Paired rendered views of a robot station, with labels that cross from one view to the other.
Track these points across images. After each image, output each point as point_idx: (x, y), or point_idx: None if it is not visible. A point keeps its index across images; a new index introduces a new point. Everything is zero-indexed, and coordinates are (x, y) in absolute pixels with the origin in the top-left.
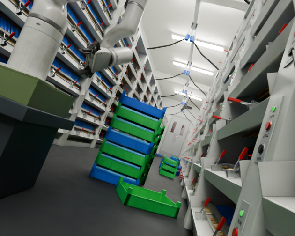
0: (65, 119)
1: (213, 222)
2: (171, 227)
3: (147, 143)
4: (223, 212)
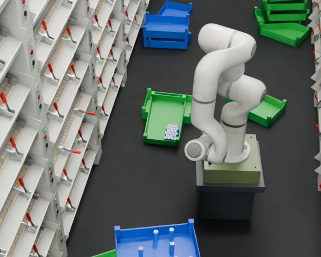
0: (195, 172)
1: (68, 195)
2: (84, 243)
3: None
4: None
